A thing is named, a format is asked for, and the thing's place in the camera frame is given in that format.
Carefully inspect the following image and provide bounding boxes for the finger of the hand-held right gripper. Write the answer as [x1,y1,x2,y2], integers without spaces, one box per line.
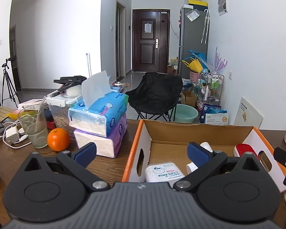
[274,147,286,170]

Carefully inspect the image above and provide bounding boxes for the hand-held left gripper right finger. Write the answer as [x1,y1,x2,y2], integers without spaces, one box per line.
[173,142,261,192]

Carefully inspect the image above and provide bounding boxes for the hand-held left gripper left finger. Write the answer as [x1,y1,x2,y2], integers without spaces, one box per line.
[24,142,110,192]

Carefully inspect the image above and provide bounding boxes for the white plastic piece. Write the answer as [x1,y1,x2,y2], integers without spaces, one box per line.
[186,162,199,176]

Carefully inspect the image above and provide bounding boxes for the orange cardboard box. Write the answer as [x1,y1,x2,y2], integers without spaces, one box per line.
[121,119,286,194]

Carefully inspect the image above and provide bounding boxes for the white wet wipes pack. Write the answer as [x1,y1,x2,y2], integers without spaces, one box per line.
[145,162,186,184]

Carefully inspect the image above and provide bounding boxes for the red white lint brush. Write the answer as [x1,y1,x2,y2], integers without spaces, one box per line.
[233,144,261,161]

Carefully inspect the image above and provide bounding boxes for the purple tissue pack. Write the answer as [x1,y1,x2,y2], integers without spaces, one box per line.
[73,113,128,158]

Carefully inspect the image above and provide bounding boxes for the orange fruit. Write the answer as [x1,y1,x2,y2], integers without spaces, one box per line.
[47,128,70,152]

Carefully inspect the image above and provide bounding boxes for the white blue printed bag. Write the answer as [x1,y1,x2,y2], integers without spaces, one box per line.
[200,104,229,125]

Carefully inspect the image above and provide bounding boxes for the green plastic basin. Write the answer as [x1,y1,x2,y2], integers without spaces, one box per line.
[168,104,199,124]

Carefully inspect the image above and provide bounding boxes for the blue tissue pack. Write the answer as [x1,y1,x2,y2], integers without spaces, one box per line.
[68,70,129,137]

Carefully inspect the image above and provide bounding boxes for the clear plastic food container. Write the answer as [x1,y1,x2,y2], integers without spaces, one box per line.
[46,93,83,129]

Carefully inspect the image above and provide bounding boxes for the glass cup with straw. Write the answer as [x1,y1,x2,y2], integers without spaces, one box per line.
[17,98,49,148]

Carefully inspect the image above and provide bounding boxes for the white flat board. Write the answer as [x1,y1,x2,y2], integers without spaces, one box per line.
[234,97,264,130]

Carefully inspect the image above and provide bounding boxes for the small brown cardboard box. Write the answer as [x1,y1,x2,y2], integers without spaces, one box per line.
[181,90,198,108]

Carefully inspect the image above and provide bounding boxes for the white round cup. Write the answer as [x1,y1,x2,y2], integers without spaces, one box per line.
[65,85,83,97]

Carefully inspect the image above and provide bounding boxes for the white pet water fountain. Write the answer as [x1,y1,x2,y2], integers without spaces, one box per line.
[107,76,124,93]

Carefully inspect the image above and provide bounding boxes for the pink white box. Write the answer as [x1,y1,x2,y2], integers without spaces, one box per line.
[18,100,47,110]

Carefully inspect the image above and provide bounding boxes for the black folding chair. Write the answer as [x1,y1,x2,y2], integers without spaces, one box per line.
[125,72,183,122]

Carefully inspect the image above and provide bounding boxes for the black flat tool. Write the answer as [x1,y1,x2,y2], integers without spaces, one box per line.
[54,76,87,85]

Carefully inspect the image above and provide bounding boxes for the pink plastic bucket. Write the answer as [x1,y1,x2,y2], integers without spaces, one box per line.
[189,70,203,84]

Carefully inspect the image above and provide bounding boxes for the yellow dustpan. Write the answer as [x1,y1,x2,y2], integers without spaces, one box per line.
[182,58,203,73]

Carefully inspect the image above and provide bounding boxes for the wooden slat table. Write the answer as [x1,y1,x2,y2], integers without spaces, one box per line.
[0,106,17,124]

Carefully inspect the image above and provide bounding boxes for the purple fairy wings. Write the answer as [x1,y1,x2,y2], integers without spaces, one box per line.
[206,46,228,74]

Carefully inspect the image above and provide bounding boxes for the dark brown entrance door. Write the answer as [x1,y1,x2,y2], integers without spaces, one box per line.
[132,9,170,73]

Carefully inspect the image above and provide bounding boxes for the grey refrigerator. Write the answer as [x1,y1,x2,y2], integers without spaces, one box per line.
[179,7,209,77]

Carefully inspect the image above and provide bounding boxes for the white folded umbrella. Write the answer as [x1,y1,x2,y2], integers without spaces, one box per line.
[201,9,210,44]

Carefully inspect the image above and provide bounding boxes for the clear bag with papers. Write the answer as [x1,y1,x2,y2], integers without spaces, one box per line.
[186,10,201,22]

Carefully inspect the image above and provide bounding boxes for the yellow black box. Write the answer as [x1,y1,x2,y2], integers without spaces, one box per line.
[188,0,208,7]

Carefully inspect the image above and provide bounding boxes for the black handled tool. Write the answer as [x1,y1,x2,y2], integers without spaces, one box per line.
[46,82,83,98]

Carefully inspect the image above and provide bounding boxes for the metal wire rack cart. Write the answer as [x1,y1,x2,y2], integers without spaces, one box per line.
[197,73,225,115]

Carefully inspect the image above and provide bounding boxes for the white charger with cable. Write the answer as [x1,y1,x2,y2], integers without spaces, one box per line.
[2,122,31,148]

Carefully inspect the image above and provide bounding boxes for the blue plastic frame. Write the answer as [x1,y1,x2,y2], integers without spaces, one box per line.
[188,50,208,64]

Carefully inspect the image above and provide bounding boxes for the black camera tripod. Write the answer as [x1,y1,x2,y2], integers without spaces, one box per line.
[1,57,22,109]

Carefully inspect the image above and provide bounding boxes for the white wall fuse panel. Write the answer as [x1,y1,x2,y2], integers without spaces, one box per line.
[217,0,229,17]

